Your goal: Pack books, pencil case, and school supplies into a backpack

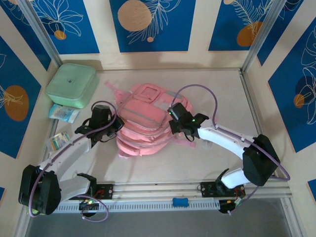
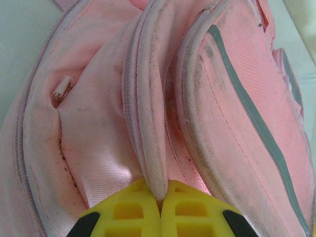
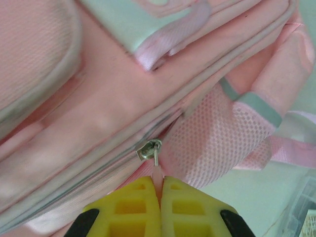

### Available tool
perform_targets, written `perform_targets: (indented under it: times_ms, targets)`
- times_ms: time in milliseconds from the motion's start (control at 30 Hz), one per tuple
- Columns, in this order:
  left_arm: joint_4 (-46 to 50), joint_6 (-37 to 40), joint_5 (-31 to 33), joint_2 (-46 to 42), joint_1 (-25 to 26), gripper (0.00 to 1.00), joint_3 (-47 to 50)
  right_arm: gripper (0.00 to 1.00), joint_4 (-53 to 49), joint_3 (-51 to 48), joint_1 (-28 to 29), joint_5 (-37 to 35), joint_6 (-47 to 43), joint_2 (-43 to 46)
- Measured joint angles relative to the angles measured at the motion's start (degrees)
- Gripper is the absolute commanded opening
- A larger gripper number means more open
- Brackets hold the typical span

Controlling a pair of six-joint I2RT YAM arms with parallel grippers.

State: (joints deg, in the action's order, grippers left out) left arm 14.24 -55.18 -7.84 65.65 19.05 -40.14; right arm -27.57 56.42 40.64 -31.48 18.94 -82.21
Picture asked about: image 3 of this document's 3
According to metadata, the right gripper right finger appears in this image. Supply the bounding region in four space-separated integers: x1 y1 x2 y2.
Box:
160 175 247 237

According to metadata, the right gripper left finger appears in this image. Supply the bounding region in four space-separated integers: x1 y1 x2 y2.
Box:
64 175 161 237

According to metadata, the pink school backpack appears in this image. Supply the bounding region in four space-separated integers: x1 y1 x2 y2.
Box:
0 0 316 237

